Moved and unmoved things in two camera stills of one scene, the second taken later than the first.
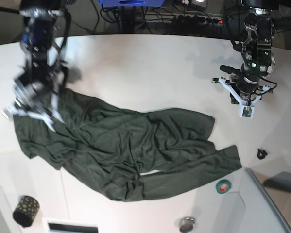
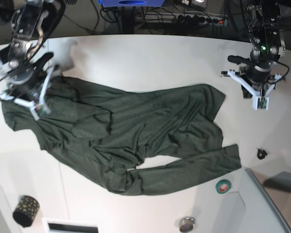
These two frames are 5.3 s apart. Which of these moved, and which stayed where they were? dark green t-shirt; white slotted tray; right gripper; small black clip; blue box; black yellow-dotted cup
Moved: right gripper; dark green t-shirt
Stayed: small black clip; black yellow-dotted cup; white slotted tray; blue box
